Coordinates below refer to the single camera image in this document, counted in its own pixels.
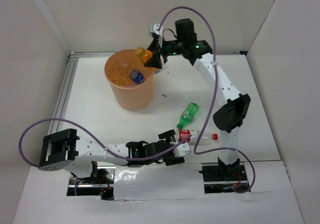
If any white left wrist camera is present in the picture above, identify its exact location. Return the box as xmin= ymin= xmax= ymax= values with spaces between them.
xmin=173 ymin=143 xmax=191 ymax=157

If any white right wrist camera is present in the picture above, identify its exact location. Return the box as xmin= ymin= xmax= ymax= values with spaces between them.
xmin=149 ymin=23 xmax=163 ymax=38

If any orange plastic bin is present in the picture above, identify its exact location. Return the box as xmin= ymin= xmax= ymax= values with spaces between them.
xmin=104 ymin=49 xmax=155 ymax=111

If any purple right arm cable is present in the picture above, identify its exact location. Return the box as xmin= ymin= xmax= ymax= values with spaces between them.
xmin=158 ymin=6 xmax=256 ymax=194

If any orange juice bottle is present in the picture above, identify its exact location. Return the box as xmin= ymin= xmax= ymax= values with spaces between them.
xmin=135 ymin=46 xmax=153 ymax=64

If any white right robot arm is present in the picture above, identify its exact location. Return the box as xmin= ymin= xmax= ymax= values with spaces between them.
xmin=144 ymin=18 xmax=251 ymax=180

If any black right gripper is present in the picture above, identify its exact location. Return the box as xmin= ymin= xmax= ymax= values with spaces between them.
xmin=144 ymin=35 xmax=185 ymax=69

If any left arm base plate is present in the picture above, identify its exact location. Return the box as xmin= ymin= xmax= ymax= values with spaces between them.
xmin=66 ymin=166 xmax=116 ymax=201

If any green plastic bottle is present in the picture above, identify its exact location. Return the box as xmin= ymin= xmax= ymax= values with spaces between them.
xmin=176 ymin=101 xmax=200 ymax=130

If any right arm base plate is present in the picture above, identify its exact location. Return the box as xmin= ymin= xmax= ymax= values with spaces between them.
xmin=198 ymin=164 xmax=250 ymax=194

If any clear bottle red label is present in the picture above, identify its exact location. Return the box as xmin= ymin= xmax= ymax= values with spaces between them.
xmin=174 ymin=129 xmax=219 ymax=146

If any small blue label bottle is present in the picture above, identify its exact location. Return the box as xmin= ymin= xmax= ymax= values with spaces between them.
xmin=129 ymin=69 xmax=145 ymax=85

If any aluminium frame rail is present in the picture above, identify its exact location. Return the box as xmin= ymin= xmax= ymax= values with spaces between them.
xmin=68 ymin=50 xmax=248 ymax=59
xmin=52 ymin=54 xmax=79 ymax=119

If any clear bottle yellow cap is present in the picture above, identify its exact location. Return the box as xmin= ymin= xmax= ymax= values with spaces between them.
xmin=113 ymin=76 xmax=127 ymax=87

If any aluminium frame rail back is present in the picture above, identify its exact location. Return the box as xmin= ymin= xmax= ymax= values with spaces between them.
xmin=68 ymin=50 xmax=248 ymax=59

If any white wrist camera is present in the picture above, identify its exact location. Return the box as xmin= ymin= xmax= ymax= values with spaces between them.
xmin=173 ymin=143 xmax=191 ymax=157
xmin=149 ymin=23 xmax=163 ymax=38

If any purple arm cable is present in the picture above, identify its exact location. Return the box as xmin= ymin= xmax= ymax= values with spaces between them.
xmin=19 ymin=118 xmax=193 ymax=169
xmin=158 ymin=6 xmax=256 ymax=194

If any aluminium frame rail left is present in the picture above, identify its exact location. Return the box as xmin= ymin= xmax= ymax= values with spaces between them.
xmin=52 ymin=54 xmax=79 ymax=119

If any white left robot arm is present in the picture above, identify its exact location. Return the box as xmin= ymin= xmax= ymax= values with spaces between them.
xmin=38 ymin=128 xmax=191 ymax=184

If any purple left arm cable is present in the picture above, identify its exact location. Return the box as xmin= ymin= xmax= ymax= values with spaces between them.
xmin=19 ymin=118 xmax=193 ymax=169

